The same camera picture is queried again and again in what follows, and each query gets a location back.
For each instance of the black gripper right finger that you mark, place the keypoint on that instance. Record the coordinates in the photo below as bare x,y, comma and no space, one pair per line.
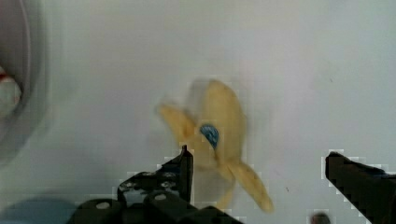
371,190

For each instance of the grey oval plate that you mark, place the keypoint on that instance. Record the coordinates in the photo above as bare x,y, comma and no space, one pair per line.
23,51

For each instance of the peeled yellow toy banana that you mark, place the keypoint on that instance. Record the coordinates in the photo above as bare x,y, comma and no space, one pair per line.
216,139

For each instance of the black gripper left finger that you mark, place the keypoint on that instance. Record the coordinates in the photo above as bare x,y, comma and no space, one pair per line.
174,176

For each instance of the red ketchup bottle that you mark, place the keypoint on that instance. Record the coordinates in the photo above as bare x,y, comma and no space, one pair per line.
10,93

